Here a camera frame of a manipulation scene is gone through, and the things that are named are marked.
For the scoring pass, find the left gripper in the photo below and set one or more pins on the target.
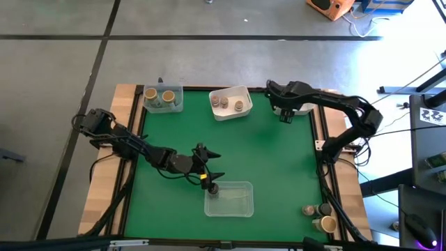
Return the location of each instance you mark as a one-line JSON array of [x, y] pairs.
[[184, 164]]

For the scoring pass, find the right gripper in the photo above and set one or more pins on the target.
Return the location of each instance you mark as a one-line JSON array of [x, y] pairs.
[[284, 96]]

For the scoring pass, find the spice jar black lid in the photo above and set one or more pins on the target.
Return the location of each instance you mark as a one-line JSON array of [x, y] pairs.
[[213, 190], [324, 209]]

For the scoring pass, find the small glass jar cork lid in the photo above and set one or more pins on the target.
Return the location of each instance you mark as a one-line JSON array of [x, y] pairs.
[[238, 105], [308, 210], [224, 102], [215, 101]]

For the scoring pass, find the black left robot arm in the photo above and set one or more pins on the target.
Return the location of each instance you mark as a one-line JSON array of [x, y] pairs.
[[139, 150]]

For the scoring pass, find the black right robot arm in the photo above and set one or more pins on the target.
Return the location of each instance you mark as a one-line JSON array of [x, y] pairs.
[[334, 99]]

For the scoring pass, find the white plastic bin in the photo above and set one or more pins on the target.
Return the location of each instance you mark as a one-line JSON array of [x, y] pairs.
[[303, 111], [230, 113]]

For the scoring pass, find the clear plastic bin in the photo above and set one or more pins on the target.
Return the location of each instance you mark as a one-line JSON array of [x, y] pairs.
[[237, 205], [176, 108]]

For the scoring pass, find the green table mat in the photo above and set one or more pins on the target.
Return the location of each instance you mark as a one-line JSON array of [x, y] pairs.
[[261, 167]]

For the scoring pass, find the orange box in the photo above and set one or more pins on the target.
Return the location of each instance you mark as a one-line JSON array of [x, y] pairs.
[[331, 8]]

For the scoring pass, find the black desk leg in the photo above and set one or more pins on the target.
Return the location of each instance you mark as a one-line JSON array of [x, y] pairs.
[[400, 90]]

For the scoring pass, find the black desk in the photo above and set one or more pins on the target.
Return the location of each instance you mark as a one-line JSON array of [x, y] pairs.
[[411, 202], [425, 150]]

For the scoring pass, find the white sticker sheet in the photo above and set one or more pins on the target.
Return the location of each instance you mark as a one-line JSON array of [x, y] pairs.
[[432, 116]]

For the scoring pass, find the blue box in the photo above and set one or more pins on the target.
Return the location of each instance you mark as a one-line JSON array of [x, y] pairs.
[[386, 6]]

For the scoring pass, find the black computer mouse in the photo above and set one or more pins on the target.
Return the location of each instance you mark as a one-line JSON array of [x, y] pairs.
[[420, 228]]

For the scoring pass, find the dark chair base leg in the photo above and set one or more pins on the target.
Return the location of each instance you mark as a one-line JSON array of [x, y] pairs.
[[12, 155]]

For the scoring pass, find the black aluminium table frame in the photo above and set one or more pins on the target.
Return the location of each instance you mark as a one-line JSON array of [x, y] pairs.
[[195, 88]]

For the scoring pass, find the silver aluminium bracket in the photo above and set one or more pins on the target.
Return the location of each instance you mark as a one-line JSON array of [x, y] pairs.
[[129, 243], [332, 248]]

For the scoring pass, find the black camera mount beam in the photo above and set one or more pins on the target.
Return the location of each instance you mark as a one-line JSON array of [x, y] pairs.
[[69, 244]]

